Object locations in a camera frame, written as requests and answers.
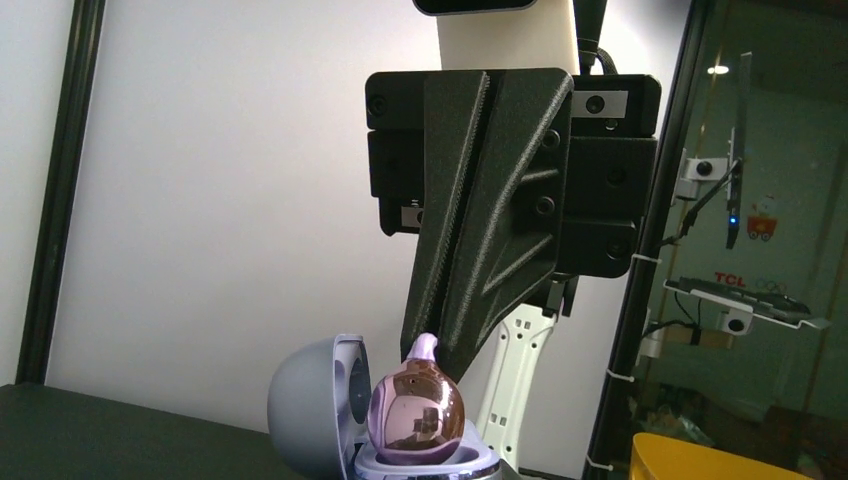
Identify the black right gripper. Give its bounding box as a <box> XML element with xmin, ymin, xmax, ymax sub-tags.
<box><xmin>364</xmin><ymin>68</ymin><xmax>662</xmax><ymax>384</ymax></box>

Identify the lavender earbud charging case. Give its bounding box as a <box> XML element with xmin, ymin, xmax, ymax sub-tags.
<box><xmin>267</xmin><ymin>333</ymin><xmax>506</xmax><ymax>479</ymax></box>

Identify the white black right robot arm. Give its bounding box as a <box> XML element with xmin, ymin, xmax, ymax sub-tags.
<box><xmin>365</xmin><ymin>68</ymin><xmax>660</xmax><ymax>463</ymax></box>

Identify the yellow container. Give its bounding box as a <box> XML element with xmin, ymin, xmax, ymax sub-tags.
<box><xmin>628</xmin><ymin>433</ymin><xmax>808</xmax><ymax>480</ymax></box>

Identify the black enclosure frame post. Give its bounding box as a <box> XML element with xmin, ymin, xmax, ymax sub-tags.
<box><xmin>15</xmin><ymin>0</ymin><xmax>108</xmax><ymax>384</ymax></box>

